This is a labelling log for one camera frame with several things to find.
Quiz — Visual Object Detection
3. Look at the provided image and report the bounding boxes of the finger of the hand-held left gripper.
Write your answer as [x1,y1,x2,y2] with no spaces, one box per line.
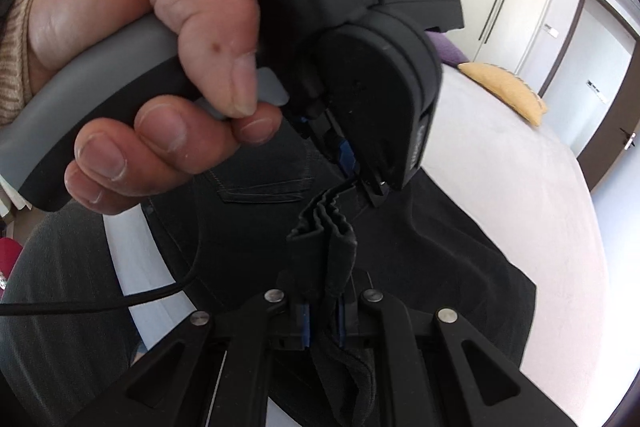
[356,167,392,208]
[320,109,360,182]

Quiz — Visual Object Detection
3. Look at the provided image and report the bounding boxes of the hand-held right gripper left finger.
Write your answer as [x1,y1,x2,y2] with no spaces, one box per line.
[75,289,311,427]

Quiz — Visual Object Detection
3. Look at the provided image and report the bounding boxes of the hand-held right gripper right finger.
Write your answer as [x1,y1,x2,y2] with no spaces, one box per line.
[339,289,576,427]

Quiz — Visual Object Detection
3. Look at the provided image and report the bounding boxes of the black pants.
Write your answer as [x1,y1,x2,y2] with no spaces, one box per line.
[142,107,538,427]

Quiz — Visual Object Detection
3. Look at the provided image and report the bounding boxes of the person's left forearm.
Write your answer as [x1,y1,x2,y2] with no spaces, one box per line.
[0,0,63,128]

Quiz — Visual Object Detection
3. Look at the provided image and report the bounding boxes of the purple cushion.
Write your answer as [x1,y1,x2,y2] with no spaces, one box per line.
[432,32,468,68]

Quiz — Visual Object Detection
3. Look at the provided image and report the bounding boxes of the grey padded headboard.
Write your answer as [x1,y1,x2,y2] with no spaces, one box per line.
[372,0,463,35]

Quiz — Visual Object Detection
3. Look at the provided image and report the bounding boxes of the yellow cushion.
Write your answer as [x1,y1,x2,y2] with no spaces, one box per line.
[457,62,548,128]

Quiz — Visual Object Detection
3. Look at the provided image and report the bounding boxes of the person's grey trouser leg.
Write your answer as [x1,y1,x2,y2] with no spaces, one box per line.
[0,202,146,427]

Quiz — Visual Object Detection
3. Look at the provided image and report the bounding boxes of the red object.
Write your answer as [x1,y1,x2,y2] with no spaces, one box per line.
[0,237,23,290]

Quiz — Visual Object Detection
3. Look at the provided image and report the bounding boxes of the black cable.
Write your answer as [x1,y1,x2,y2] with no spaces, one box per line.
[0,202,203,315]

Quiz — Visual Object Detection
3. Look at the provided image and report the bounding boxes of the white door with brown frame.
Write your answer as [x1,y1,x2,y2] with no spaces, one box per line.
[537,0,601,95]

